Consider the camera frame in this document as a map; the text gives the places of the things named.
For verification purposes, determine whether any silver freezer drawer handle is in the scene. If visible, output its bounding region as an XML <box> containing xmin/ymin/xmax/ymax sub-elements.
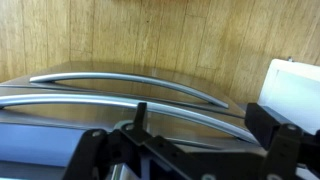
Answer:
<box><xmin>29</xmin><ymin>72</ymin><xmax>229</xmax><ymax>108</ymax></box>
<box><xmin>0</xmin><ymin>93</ymin><xmax>258</xmax><ymax>144</ymax></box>

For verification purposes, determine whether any upper silver freezer drawer handle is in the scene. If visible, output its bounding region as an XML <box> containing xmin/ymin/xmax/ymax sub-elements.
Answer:
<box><xmin>29</xmin><ymin>72</ymin><xmax>229</xmax><ymax>108</ymax></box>

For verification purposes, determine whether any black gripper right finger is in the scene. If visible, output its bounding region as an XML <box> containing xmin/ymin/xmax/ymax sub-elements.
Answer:
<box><xmin>245</xmin><ymin>103</ymin><xmax>320</xmax><ymax>180</ymax></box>

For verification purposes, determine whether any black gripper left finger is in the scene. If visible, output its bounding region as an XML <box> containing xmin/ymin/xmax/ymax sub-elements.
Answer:
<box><xmin>63</xmin><ymin>101</ymin><xmax>188</xmax><ymax>180</ymax></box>

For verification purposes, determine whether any lower silver freezer drawer handle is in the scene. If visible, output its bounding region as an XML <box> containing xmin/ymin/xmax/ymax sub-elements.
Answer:
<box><xmin>0</xmin><ymin>93</ymin><xmax>258</xmax><ymax>144</ymax></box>

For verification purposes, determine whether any stainless steel freezer drawer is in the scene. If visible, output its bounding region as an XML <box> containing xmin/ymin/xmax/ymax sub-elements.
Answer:
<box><xmin>0</xmin><ymin>62</ymin><xmax>262</xmax><ymax>180</ymax></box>

